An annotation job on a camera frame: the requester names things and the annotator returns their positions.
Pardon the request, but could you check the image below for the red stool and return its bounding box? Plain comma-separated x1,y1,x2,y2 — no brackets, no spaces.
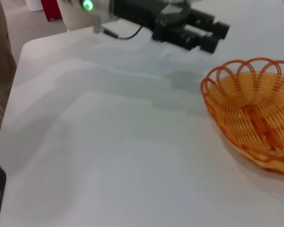
42,0,63,23

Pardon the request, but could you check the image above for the beige fabric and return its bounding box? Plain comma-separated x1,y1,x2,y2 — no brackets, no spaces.
0,0,18,172

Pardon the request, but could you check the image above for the white container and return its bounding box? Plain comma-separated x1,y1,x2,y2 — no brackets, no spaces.
26,0,45,12

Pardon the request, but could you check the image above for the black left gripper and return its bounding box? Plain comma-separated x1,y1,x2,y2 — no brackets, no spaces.
110,0,220,54

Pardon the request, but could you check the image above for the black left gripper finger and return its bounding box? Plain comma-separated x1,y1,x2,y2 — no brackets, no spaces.
186,9,231,40

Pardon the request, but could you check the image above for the left wrist connector with cable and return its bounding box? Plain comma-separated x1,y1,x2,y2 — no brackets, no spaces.
92,14,143,40

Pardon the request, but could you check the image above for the orange woven plastic basket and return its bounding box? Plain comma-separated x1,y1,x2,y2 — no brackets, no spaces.
200,56,284,175

